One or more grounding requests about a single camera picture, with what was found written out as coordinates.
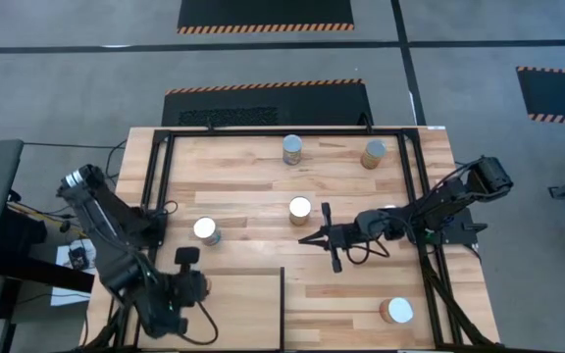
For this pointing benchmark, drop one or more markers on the small black device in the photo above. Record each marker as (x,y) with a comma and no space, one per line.
(78,258)

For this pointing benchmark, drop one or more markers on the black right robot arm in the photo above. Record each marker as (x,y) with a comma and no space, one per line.
(459,193)

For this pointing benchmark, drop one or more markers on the green beans tin can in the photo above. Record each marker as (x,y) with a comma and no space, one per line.
(300,211)

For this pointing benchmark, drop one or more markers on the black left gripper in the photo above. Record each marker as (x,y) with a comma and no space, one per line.
(184,289)

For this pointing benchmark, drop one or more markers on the black metal table frame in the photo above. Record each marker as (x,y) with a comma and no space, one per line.
(287,132)

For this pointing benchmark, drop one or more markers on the black mat with orange stripes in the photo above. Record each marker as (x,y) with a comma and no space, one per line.
(268,105)
(265,14)
(557,93)

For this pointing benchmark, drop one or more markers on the orange label tin can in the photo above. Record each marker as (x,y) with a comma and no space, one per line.
(374,153)
(396,310)

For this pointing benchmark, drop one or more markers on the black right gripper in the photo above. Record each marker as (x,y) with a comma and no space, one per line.
(346,235)

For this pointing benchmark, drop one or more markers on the peaches tin can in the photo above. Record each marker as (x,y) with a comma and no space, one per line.
(292,149)

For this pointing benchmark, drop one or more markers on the blue tomato tin can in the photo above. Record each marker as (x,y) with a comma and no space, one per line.
(207,230)

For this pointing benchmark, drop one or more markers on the white paper sheet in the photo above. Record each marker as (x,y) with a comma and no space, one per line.
(74,289)

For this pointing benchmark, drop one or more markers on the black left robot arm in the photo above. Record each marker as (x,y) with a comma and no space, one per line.
(111,235)

